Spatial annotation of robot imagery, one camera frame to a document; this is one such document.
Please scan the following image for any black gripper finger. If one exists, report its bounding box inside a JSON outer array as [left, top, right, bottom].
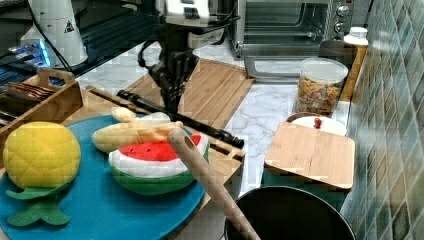
[[160, 78, 172, 110], [173, 81, 186, 113]]

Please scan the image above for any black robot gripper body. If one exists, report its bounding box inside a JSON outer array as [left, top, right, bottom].
[[149, 25, 199, 88]]

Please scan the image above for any wooden drawer with black handle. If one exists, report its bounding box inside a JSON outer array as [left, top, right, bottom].
[[88, 86, 244, 162]]

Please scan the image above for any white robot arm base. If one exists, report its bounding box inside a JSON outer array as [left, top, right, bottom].
[[21, 0, 88, 68]]

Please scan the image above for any bamboo cutting board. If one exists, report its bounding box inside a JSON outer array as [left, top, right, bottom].
[[124, 58, 256, 130]]

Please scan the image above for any plush banana toy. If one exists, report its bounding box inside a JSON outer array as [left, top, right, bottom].
[[92, 107, 183, 153]]

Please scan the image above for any plush watermelon slice toy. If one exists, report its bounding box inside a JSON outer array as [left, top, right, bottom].
[[109, 141, 195, 196]]

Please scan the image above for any stainless steel toaster oven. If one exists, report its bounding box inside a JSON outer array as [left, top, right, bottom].
[[229, 0, 354, 84]]

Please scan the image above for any small wooden caddy box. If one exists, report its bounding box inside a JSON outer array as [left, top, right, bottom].
[[0, 68, 83, 149]]

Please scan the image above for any blue plate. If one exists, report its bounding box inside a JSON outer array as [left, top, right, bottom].
[[0, 115, 205, 240]]

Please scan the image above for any teal canister with wooden lid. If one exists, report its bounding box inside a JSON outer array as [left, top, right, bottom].
[[261, 122, 355, 210]]

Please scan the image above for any clear jar of colourful cereal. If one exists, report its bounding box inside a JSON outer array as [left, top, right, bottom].
[[294, 57, 348, 117]]

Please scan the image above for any pink pot with white lid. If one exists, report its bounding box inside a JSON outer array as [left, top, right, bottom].
[[287, 112, 347, 136]]

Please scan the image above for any plush yellow pineapple toy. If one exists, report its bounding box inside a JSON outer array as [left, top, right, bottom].
[[3, 122, 81, 227]]

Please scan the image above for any black utensil holder cup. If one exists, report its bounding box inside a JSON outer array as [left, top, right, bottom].
[[236, 186, 356, 240]]

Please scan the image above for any dark grey cylinder cup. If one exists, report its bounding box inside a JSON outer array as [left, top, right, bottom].
[[318, 40, 358, 69]]

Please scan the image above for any yellow bottle with white cap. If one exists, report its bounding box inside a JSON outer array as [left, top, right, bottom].
[[343, 27, 368, 46]]

